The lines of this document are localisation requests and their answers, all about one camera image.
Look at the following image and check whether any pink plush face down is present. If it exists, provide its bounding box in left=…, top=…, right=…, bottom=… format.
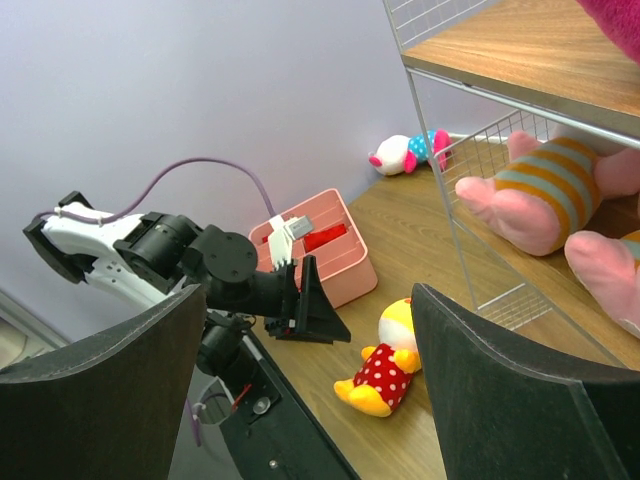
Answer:
left=455, top=126, right=639, bottom=257

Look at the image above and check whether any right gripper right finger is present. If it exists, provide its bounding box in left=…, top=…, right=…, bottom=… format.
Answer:
left=411, top=283, right=639, bottom=479

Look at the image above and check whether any white wire wooden shelf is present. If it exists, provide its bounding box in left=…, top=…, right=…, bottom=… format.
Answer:
left=384, top=1, right=639, bottom=369

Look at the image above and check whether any white panda plush blue dress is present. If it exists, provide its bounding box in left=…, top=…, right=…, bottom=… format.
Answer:
left=368, top=129, right=453, bottom=176

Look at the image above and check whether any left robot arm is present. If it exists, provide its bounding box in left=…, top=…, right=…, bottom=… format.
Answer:
left=23, top=191, right=351, bottom=377

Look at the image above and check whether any red block under camera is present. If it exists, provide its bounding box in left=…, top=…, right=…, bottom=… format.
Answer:
left=303, top=223, right=347, bottom=252

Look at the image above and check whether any pink frog plush striped shirt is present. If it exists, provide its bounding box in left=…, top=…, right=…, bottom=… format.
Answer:
left=564, top=230, right=639, bottom=337

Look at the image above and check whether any yellow frog plush back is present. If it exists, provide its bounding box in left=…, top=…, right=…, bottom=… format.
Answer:
left=333, top=298, right=422, bottom=418

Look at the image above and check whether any pink divided tray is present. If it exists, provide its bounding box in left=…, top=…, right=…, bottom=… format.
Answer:
left=281, top=189, right=377, bottom=308

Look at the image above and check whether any white panda plush with glasses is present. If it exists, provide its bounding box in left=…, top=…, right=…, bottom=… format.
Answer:
left=578, top=0, right=639, bottom=64

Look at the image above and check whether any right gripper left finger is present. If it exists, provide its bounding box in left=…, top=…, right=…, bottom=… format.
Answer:
left=1, top=286, right=206, bottom=479

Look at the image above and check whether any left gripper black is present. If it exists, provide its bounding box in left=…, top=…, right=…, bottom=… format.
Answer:
left=253, top=255, right=351, bottom=344

